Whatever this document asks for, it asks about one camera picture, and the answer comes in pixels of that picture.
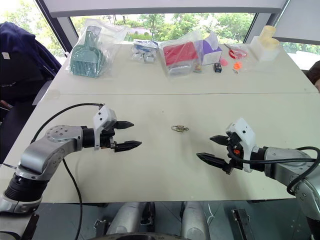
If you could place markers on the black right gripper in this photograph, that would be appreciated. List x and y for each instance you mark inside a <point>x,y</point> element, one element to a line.
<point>236,146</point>

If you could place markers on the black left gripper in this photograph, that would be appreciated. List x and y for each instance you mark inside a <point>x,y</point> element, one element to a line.
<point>106,140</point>

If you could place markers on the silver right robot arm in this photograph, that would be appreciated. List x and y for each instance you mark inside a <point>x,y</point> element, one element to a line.
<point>282,163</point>

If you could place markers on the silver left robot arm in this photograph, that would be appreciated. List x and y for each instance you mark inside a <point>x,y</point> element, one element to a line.
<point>42,152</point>

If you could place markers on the small brass padlock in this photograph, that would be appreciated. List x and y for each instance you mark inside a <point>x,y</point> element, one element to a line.
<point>179,128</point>

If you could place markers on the silver rounded cylinder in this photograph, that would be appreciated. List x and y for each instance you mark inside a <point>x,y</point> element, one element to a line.
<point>125,217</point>
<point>193,220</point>

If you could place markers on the small black box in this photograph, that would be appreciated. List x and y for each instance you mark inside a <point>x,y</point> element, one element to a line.
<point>217,68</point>

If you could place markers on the small colourful packet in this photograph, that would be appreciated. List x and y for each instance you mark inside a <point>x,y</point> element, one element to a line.
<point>198,68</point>

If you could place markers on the teal plastic scoop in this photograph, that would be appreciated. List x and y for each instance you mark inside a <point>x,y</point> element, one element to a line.
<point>86,60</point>

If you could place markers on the bag of small metal parts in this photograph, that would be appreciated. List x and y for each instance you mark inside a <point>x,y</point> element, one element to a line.
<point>145,51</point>

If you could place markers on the small orange round piece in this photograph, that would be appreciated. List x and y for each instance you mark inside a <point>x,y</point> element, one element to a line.
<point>237,66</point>

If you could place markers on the pink eraser-like piece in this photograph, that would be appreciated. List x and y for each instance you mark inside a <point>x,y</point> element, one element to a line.
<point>224,62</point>

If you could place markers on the red pouch in clear bag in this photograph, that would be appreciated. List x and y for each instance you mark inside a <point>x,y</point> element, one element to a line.
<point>178,53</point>

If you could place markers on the purple and white tissue box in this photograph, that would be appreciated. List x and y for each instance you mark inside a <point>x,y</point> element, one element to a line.
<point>211,51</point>

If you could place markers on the red item in clear bag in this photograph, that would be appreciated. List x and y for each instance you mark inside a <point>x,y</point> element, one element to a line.
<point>236,53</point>

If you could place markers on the teal dustpan in bag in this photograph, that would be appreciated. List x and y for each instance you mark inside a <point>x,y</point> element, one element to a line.
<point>112,32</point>

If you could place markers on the dark office chair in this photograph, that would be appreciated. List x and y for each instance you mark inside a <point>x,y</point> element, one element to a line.
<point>15,120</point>

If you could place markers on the white holder with cream cups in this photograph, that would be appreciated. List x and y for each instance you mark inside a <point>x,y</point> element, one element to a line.
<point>266,47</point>

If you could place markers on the person with dark hair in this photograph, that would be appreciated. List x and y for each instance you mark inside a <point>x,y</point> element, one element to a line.
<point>314,73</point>

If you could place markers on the dark blue jacket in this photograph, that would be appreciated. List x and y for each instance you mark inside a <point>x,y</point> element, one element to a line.
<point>22,57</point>

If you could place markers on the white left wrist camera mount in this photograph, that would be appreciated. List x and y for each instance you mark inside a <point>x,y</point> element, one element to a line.
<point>103,115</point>

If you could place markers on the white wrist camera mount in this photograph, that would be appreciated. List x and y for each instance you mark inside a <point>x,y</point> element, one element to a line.
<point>246,135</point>
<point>103,115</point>

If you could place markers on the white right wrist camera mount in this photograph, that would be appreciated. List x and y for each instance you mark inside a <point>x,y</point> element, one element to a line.
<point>246,135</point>

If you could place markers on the black metal bracket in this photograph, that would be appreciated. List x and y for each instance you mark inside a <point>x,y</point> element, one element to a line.
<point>242,223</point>

